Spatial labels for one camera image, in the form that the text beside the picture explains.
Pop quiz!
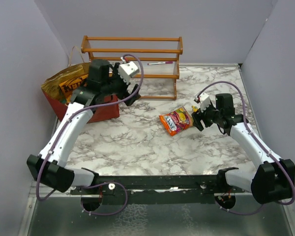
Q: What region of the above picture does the orange honey dijon chips bag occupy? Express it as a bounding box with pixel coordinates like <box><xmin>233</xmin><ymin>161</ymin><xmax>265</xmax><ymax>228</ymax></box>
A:
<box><xmin>59</xmin><ymin>74</ymin><xmax>88</xmax><ymax>104</ymax></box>

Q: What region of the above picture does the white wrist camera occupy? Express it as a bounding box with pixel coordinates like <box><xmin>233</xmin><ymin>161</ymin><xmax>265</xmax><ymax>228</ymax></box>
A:
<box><xmin>118</xmin><ymin>57</ymin><xmax>139</xmax><ymax>85</ymax></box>
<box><xmin>194</xmin><ymin>92</ymin><xmax>211</xmax><ymax>112</ymax></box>

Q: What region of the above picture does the purple cable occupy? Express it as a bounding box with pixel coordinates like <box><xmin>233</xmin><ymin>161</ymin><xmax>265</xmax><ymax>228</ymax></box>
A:
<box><xmin>195</xmin><ymin>81</ymin><xmax>295</xmax><ymax>216</ymax></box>
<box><xmin>35</xmin><ymin>54</ymin><xmax>145</xmax><ymax>217</ymax></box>

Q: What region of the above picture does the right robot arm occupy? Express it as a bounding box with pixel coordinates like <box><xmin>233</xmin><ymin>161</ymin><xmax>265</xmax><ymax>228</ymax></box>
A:
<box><xmin>192</xmin><ymin>92</ymin><xmax>295</xmax><ymax>204</ymax></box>

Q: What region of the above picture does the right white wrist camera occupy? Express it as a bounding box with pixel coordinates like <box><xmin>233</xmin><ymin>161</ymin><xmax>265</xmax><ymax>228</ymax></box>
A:
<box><xmin>194</xmin><ymin>92</ymin><xmax>211</xmax><ymax>112</ymax></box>

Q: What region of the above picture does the Fox's fruits candy bag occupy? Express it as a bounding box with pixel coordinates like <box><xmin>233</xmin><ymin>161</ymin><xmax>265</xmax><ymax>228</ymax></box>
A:
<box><xmin>159</xmin><ymin>106</ymin><xmax>193</xmax><ymax>136</ymax></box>

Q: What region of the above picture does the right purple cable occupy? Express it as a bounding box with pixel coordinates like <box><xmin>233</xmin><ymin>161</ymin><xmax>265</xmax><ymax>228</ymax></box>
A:
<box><xmin>195</xmin><ymin>81</ymin><xmax>295</xmax><ymax>216</ymax></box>

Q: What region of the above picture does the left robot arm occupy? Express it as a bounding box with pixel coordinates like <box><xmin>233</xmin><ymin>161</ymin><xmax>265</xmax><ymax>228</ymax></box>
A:
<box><xmin>27</xmin><ymin>57</ymin><xmax>144</xmax><ymax>194</ymax></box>

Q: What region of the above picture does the red paper bag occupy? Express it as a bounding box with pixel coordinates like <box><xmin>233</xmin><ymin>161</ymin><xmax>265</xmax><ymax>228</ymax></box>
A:
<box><xmin>40</xmin><ymin>45</ymin><xmax>120</xmax><ymax>123</ymax></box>

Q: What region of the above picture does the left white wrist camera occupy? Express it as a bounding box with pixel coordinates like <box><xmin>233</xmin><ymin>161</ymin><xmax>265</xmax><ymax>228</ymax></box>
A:
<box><xmin>118</xmin><ymin>57</ymin><xmax>139</xmax><ymax>85</ymax></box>

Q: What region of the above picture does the gold kettle chips bag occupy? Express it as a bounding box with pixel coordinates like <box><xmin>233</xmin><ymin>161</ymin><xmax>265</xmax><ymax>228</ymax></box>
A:
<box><xmin>41</xmin><ymin>63</ymin><xmax>85</xmax><ymax>101</ymax></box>

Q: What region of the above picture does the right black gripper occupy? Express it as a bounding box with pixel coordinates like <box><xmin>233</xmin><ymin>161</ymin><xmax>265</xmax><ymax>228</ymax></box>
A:
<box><xmin>192</xmin><ymin>100</ymin><xmax>222</xmax><ymax>131</ymax></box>

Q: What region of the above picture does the purple marker pen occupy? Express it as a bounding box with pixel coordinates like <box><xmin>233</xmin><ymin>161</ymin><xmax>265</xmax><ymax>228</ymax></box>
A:
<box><xmin>147</xmin><ymin>61</ymin><xmax>174</xmax><ymax>65</ymax></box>

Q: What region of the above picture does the wooden shelf rack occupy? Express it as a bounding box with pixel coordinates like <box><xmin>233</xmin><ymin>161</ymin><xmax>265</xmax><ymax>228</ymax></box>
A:
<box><xmin>81</xmin><ymin>35</ymin><xmax>183</xmax><ymax>100</ymax></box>

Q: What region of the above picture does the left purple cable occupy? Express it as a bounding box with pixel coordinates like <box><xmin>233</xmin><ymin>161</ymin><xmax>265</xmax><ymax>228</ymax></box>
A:
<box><xmin>35</xmin><ymin>54</ymin><xmax>145</xmax><ymax>217</ymax></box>

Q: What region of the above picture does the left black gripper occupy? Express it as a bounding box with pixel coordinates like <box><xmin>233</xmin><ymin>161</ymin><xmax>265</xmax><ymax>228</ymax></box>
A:
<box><xmin>102</xmin><ymin>63</ymin><xmax>141</xmax><ymax>106</ymax></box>

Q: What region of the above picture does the yellow M&M's packet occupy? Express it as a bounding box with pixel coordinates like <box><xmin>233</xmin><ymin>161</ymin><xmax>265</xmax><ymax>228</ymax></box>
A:
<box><xmin>192</xmin><ymin>106</ymin><xmax>198</xmax><ymax>112</ymax></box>

